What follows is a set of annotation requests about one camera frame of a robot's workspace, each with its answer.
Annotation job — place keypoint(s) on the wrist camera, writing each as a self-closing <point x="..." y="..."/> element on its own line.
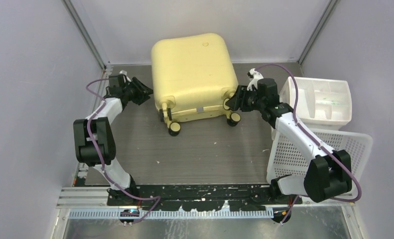
<point x="124" y="75"/>
<point x="254" y="77"/>

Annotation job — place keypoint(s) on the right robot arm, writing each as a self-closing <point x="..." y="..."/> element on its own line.
<point x="329" y="171"/>

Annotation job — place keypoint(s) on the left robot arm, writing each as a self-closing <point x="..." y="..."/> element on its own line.
<point x="93" y="137"/>

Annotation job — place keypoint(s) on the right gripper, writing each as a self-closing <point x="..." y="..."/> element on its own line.
<point x="242" y="93"/>

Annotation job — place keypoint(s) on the white perforated plastic basket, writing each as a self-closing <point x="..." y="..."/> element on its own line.
<point x="286" y="159"/>

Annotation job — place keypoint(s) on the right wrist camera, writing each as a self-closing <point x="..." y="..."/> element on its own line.
<point x="254" y="77"/>

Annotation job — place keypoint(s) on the slotted metal cable duct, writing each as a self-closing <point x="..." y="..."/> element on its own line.
<point x="134" y="214"/>

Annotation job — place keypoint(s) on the white divided organizer tray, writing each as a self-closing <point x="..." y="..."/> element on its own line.
<point x="322" y="103"/>

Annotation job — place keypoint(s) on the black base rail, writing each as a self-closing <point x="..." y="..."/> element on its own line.
<point x="199" y="197"/>

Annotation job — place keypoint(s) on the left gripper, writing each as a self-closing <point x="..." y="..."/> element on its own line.
<point x="142" y="98"/>

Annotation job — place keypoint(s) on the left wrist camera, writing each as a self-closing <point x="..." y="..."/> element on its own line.
<point x="124" y="75"/>

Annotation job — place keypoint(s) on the yellow hard-shell suitcase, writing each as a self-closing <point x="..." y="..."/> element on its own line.
<point x="192" y="79"/>

